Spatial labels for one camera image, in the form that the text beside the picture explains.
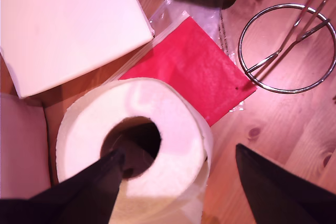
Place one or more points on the white padded pouch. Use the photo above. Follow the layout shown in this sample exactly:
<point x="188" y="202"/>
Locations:
<point x="21" y="142"/>

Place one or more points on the white paper towel roll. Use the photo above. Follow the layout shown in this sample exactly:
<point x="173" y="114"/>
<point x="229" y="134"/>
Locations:
<point x="178" y="140"/>

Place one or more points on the white paper bag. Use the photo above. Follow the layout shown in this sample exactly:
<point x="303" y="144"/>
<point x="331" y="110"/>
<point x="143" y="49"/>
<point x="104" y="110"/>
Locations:
<point x="73" y="24"/>

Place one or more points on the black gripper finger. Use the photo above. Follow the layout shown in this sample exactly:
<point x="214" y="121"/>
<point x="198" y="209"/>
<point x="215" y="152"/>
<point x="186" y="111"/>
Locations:
<point x="86" y="195"/>
<point x="270" y="192"/>

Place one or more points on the red paper sheet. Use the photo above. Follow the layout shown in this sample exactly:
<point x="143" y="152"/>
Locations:
<point x="189" y="64"/>

